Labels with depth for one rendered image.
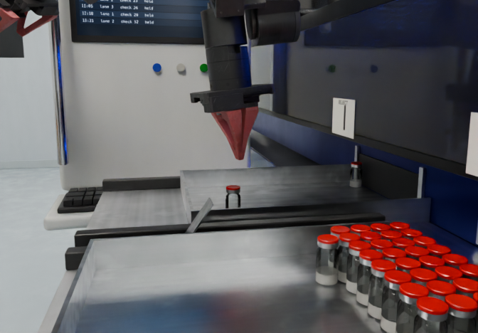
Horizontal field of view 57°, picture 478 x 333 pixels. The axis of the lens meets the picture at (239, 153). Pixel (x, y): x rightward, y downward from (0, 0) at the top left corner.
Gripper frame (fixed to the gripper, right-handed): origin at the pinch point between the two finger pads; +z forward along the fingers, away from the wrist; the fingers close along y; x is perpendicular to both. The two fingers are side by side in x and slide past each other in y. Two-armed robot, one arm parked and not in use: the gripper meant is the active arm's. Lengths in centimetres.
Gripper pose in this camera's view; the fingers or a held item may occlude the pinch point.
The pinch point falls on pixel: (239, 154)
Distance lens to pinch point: 61.8
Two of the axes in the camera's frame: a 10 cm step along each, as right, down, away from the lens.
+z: 1.2, 9.8, 1.9
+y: 9.1, -1.8, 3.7
